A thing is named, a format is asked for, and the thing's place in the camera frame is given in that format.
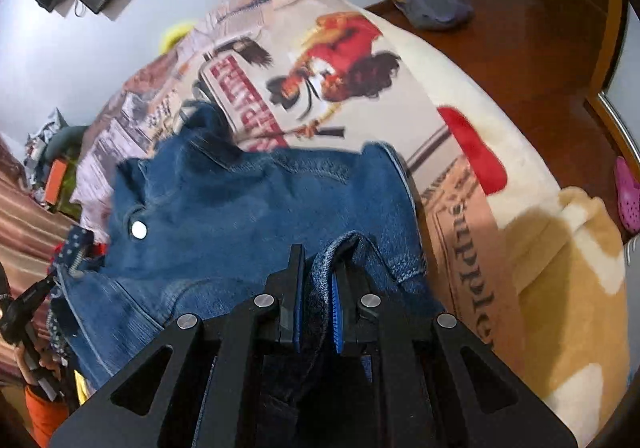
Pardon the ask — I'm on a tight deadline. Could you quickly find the blue denim jacket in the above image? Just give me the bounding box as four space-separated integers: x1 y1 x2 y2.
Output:
47 100 443 448

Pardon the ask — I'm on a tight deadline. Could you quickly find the pink clog shoe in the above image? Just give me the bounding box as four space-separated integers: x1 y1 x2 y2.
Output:
614 157 640 235

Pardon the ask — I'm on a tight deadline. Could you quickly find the pile of household clutter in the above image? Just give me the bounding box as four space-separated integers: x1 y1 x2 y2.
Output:
22 108 91 189

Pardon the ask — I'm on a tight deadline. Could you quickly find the green patterned cloth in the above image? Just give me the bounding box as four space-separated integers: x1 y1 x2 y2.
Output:
52 167 82 221

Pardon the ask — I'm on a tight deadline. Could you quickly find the cream brown fleece blanket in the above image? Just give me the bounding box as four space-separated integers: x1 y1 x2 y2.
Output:
360 8 632 439

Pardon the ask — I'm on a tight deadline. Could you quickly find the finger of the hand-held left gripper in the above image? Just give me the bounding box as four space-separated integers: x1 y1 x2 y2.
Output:
0 273 58 344

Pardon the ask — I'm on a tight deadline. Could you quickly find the white wardrobe sliding door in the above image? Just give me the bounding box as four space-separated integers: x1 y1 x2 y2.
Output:
585 0 640 159

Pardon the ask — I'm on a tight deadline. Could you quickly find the printed bed sheet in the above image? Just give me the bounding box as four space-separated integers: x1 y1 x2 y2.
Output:
70 0 526 364

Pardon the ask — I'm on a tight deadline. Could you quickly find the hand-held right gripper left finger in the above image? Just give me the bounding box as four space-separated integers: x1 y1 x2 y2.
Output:
50 244 307 448

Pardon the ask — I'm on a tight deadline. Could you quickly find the person's left forearm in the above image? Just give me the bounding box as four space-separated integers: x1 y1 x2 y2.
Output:
24 384 72 448

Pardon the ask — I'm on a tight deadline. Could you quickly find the orange box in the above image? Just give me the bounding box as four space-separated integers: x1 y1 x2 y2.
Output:
44 159 68 205

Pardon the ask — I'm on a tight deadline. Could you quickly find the yellow foam ring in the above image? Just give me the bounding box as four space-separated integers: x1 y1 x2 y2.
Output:
159 19 198 53

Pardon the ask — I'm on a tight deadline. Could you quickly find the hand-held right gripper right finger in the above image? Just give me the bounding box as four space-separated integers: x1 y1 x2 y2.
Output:
327 262 576 448

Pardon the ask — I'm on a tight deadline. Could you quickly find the navy polka dot cloth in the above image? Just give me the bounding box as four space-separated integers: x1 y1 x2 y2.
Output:
46 225 97 359

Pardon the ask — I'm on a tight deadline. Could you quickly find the striped pink curtain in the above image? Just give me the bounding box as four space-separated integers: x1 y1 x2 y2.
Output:
0 133 96 384

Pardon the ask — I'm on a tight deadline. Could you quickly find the person's left hand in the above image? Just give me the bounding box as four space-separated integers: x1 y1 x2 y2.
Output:
14 345 63 391

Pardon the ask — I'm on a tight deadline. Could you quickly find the dark grey cushion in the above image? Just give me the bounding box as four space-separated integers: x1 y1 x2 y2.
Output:
45 126 91 161

